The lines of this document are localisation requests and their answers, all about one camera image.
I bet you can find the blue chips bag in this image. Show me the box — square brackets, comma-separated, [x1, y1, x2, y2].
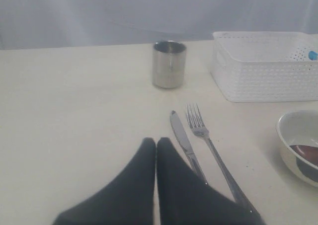
[308, 51, 318, 61]

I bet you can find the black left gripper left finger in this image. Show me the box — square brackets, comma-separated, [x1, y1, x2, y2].
[54, 138, 156, 225]

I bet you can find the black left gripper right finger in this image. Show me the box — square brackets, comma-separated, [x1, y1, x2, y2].
[157, 138, 264, 225]

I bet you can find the silver table knife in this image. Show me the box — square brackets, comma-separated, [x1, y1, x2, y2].
[169, 110, 208, 185]

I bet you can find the silver fork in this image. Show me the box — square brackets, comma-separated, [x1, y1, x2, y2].
[186, 104, 260, 216]

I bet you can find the white perforated plastic basket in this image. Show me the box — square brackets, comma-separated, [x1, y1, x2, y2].
[210, 31, 318, 102]

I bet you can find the white speckled ceramic bowl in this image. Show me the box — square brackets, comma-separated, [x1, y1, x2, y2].
[276, 110, 318, 187]

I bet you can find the dark red wooden spoon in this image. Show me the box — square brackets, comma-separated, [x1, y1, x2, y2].
[290, 145, 318, 166]

